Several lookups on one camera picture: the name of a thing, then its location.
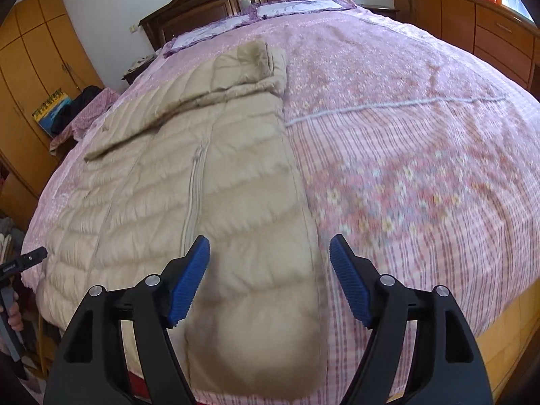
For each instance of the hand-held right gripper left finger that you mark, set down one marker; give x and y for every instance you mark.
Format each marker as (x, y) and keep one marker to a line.
(187, 282)

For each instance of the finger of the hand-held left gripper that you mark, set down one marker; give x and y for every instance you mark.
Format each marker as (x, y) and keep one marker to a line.
(33, 256)

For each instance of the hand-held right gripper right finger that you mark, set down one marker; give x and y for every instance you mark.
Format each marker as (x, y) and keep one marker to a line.
(350, 278)

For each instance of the beige down jacket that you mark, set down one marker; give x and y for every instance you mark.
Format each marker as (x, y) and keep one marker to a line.
(168, 198)

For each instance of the dark clothes pile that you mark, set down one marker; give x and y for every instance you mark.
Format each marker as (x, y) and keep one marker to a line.
(86, 97)

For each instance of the person's left hand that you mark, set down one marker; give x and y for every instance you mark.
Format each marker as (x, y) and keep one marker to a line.
(16, 312)

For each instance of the bed with pink floral bedspread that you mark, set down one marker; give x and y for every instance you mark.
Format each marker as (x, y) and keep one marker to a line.
(400, 156)

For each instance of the wooden wardrobe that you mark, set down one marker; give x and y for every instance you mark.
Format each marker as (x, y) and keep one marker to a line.
(33, 50)

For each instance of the dark wooden nightstand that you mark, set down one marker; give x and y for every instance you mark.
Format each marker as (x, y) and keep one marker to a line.
(379, 10)
(135, 75)

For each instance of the purple frilled pillow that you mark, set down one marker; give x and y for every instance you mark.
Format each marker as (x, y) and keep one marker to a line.
(202, 33)
(295, 6)

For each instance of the dark wooden headboard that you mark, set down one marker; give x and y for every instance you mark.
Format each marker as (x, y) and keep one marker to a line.
(211, 8)

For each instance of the wooden dresser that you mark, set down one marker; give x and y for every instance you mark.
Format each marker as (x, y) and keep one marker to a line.
(464, 21)

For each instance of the wooden bed frame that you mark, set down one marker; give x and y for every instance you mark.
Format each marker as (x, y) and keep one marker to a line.
(510, 337)

